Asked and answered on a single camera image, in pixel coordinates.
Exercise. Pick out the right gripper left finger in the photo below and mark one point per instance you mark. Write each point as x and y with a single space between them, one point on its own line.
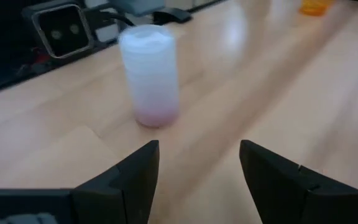
120 193

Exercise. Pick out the small translucent pink bottle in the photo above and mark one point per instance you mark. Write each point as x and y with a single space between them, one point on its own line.
151 77

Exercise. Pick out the white cap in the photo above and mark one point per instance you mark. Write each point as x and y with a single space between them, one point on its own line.
315 7

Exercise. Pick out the black depth camera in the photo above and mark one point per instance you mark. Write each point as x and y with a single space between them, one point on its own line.
61 31

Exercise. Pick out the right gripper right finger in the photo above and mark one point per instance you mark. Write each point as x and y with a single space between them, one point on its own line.
291 193

